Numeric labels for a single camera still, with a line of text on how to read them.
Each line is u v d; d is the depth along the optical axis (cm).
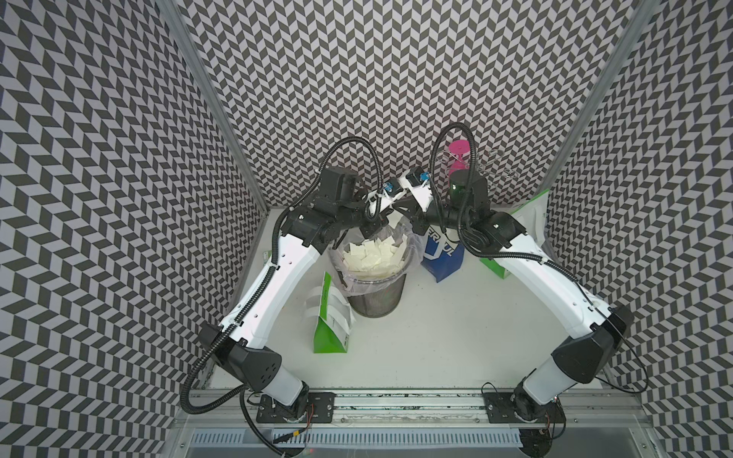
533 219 88
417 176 55
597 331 41
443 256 87
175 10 71
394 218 68
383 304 84
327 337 77
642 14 67
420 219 59
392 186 56
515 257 49
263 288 42
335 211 51
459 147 93
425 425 71
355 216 57
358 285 68
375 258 83
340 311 70
